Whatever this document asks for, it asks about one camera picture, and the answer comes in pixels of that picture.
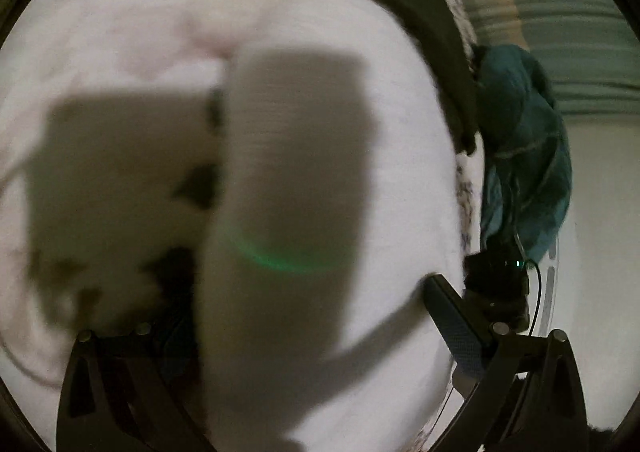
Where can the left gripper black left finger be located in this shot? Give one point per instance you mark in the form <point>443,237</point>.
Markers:
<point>129,393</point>

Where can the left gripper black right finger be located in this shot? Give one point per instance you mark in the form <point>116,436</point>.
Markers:
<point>527,394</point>

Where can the white knit sweater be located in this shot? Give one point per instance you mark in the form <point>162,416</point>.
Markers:
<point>338,198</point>

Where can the dark teal garment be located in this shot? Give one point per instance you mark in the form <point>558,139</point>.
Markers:
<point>528,177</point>

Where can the striped green curtain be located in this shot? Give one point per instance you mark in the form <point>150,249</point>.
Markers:
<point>586,47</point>

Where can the floral plush blanket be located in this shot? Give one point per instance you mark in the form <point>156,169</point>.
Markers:
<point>112,152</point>

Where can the black folded garment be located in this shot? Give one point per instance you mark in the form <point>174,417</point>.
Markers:
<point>431,24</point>

